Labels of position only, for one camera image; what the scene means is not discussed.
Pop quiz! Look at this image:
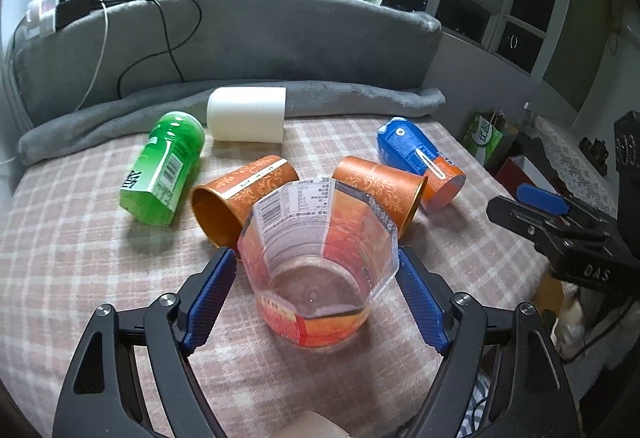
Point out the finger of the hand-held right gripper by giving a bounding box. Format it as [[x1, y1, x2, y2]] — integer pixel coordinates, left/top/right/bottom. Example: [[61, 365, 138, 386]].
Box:
[[516, 184, 603, 231], [486, 195, 571, 255]]

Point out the red box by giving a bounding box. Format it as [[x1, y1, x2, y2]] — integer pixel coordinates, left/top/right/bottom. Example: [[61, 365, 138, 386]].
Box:
[[495, 156, 553, 199]]

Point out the white lace cloth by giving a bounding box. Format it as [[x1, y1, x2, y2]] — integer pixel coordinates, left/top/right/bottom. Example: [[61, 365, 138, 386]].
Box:
[[530, 115, 620, 219]]

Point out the pink plaid bed sheet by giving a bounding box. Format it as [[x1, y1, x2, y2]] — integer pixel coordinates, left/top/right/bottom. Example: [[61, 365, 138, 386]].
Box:
[[0, 115, 556, 438]]

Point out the black cable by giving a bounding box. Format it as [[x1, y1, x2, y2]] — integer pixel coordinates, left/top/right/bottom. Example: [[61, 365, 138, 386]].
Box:
[[102, 0, 203, 99]]

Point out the clear plastic cup orange label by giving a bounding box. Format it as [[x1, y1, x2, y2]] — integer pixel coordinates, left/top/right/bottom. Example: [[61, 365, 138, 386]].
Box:
[[237, 177, 401, 349]]

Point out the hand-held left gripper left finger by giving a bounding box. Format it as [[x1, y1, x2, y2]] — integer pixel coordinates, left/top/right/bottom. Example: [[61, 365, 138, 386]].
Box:
[[52, 248, 237, 438]]

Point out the orange paper cup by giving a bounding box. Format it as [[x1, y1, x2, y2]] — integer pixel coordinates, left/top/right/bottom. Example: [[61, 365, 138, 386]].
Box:
[[331, 156, 428, 239], [191, 156, 300, 249]]

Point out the green tissue pack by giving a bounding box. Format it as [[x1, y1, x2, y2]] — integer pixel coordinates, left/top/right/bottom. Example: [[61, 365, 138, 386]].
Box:
[[460, 113, 506, 167]]

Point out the white cable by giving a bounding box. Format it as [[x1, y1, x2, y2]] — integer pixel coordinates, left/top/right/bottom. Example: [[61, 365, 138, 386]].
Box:
[[75, 0, 112, 113]]

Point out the blue and orange cup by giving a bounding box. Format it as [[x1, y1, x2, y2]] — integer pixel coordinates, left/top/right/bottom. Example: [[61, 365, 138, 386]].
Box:
[[376, 117, 466, 213]]

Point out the white power strip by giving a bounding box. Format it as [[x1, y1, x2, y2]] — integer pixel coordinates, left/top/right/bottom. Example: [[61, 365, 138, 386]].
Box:
[[24, 0, 65, 38]]

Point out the grey fleece blanket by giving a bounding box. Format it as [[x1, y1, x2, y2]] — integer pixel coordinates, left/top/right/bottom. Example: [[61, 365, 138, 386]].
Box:
[[10, 0, 447, 169]]

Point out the white cup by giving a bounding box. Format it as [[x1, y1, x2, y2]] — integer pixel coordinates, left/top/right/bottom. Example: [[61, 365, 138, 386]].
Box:
[[206, 86, 287, 147]]

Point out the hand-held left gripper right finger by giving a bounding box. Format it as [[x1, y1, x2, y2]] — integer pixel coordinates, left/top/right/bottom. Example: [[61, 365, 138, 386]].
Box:
[[397, 247, 583, 438]]

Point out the black charger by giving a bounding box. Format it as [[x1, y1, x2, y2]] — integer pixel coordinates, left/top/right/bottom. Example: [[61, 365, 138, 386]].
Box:
[[54, 0, 103, 31]]

